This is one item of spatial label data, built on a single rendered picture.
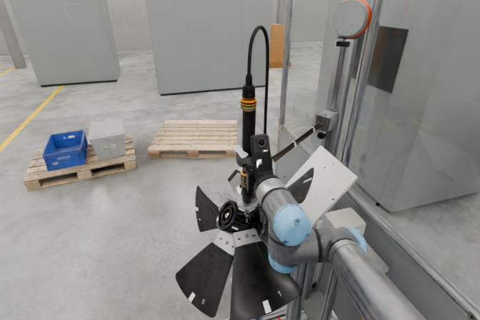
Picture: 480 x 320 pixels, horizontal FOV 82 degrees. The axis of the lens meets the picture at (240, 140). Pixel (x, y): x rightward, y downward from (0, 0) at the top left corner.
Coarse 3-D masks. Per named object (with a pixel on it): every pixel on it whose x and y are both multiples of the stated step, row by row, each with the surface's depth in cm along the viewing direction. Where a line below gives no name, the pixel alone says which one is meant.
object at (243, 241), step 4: (236, 232) 101; (240, 232) 101; (244, 232) 101; (248, 232) 101; (252, 232) 101; (256, 232) 101; (236, 236) 99; (240, 236) 100; (244, 236) 100; (252, 236) 100; (256, 236) 100; (236, 240) 98; (240, 240) 98; (244, 240) 98; (248, 240) 98; (252, 240) 98; (256, 240) 98; (260, 240) 99; (236, 244) 97; (240, 244) 97; (244, 244) 97
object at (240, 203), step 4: (240, 196) 93; (252, 196) 92; (236, 200) 92; (240, 200) 92; (252, 200) 92; (256, 200) 91; (240, 204) 90; (244, 204) 90; (248, 204) 90; (252, 204) 90; (256, 204) 90; (240, 208) 90; (244, 208) 89; (248, 208) 88; (252, 208) 89
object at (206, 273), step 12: (204, 252) 107; (216, 252) 106; (192, 264) 108; (204, 264) 106; (216, 264) 105; (228, 264) 105; (180, 276) 109; (192, 276) 107; (204, 276) 105; (216, 276) 104; (180, 288) 108; (192, 288) 106; (204, 288) 104; (216, 288) 103; (192, 300) 104; (216, 300) 102; (204, 312) 101
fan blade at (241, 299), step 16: (240, 256) 93; (256, 256) 92; (240, 272) 89; (256, 272) 88; (272, 272) 87; (240, 288) 85; (256, 288) 84; (272, 288) 83; (288, 288) 82; (240, 304) 82; (256, 304) 81; (272, 304) 80
